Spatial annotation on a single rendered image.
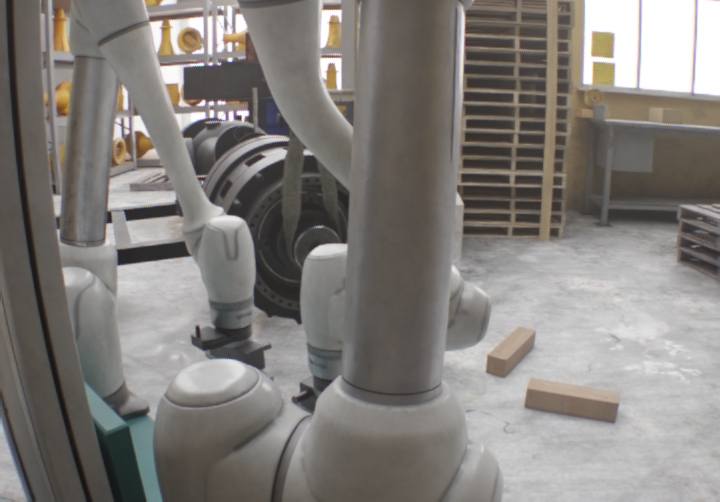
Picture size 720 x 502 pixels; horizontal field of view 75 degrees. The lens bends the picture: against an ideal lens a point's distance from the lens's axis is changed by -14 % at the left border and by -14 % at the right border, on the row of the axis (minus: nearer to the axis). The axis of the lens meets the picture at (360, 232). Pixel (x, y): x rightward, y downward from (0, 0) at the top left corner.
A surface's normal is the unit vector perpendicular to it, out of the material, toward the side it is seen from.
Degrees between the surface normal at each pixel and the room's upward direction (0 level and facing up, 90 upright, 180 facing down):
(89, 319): 75
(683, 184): 90
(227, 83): 90
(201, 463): 86
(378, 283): 80
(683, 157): 90
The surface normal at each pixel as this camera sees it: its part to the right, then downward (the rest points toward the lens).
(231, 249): 0.40, 0.07
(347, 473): -0.40, -0.03
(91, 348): 0.79, 0.10
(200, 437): -0.12, -0.25
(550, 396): -0.44, 0.22
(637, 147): -0.08, 0.26
